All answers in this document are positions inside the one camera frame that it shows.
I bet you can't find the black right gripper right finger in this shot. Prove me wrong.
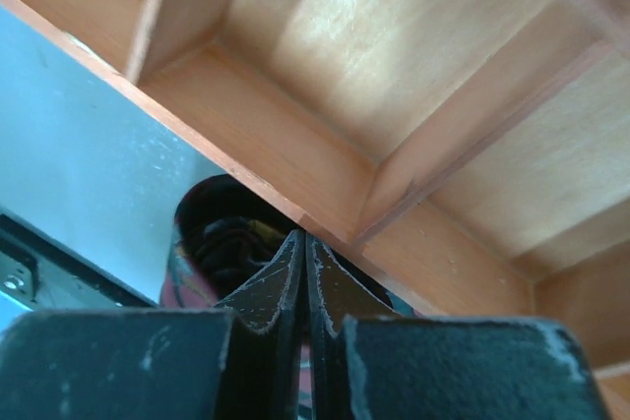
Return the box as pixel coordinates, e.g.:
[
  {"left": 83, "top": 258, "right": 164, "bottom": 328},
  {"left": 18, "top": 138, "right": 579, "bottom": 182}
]
[{"left": 305, "top": 237, "right": 605, "bottom": 419}]

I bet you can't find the orange wooden compartment tray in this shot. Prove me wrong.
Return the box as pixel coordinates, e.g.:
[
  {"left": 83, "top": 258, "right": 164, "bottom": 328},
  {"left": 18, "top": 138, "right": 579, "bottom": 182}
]
[{"left": 1, "top": 0, "right": 629, "bottom": 419}]

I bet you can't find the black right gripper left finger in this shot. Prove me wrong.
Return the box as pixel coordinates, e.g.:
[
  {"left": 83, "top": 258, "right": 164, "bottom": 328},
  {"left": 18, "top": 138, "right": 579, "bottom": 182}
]
[{"left": 1, "top": 230, "right": 305, "bottom": 419}]

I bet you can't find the red patterned necktie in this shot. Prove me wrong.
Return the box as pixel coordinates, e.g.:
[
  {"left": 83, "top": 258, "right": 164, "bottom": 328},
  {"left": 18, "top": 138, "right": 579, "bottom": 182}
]
[{"left": 157, "top": 174, "right": 424, "bottom": 420}]

